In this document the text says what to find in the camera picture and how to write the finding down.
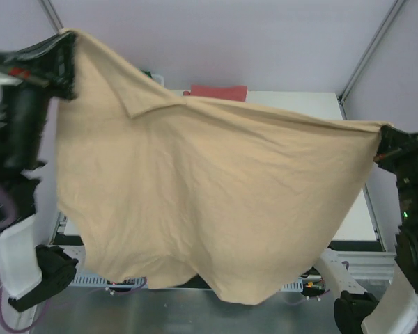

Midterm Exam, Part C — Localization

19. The beige t shirt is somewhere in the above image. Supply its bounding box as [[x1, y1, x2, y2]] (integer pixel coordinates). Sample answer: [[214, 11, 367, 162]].
[[56, 31, 382, 305]]

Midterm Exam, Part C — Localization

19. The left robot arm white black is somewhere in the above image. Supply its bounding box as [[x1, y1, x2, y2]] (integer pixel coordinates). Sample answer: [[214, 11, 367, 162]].
[[0, 32, 78, 333]]

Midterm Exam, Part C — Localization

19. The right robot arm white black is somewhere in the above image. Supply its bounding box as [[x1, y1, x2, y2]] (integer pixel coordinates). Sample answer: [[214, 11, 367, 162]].
[[300, 126, 418, 333]]

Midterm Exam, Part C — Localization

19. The white plastic basket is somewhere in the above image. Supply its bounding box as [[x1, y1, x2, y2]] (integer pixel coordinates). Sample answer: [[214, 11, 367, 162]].
[[143, 71, 164, 87]]

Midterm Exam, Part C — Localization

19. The pink folded t shirt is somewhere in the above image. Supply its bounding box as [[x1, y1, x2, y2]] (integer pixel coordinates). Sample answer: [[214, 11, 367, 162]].
[[182, 84, 248, 102]]

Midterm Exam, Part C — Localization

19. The left aluminium frame post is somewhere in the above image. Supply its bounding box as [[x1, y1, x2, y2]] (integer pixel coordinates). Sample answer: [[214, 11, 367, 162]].
[[38, 0, 63, 32]]

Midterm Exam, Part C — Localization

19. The aluminium frame post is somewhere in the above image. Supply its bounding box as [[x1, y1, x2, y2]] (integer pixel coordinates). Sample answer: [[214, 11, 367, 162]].
[[337, 0, 408, 106], [38, 0, 63, 32]]

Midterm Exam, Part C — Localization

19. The right aluminium frame post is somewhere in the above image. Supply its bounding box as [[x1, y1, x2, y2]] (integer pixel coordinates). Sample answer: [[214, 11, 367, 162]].
[[337, 0, 408, 106]]

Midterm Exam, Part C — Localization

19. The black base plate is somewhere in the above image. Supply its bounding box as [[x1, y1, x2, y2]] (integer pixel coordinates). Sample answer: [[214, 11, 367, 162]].
[[52, 232, 321, 290]]

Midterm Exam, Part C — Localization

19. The right white cable duct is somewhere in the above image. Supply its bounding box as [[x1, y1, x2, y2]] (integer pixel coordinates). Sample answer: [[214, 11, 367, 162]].
[[280, 278, 304, 293]]

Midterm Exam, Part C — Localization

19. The white cable duct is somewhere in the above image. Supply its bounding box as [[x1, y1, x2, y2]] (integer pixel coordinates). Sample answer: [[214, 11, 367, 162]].
[[70, 274, 147, 289], [280, 278, 304, 293]]

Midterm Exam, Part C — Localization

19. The left white cable duct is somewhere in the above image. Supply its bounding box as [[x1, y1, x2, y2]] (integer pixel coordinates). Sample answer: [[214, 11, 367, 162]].
[[70, 274, 147, 289]]

